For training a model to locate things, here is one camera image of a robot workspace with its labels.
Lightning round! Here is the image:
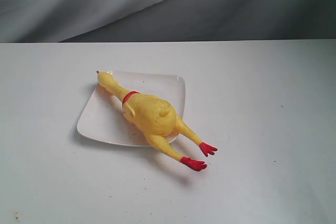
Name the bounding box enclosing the yellow rubber chicken toy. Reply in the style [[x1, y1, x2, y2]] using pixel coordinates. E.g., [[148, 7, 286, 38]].
[[97, 71, 217, 172]]

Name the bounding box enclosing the white square plate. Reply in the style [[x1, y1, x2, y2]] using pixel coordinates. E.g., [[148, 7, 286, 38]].
[[77, 70, 185, 147]]

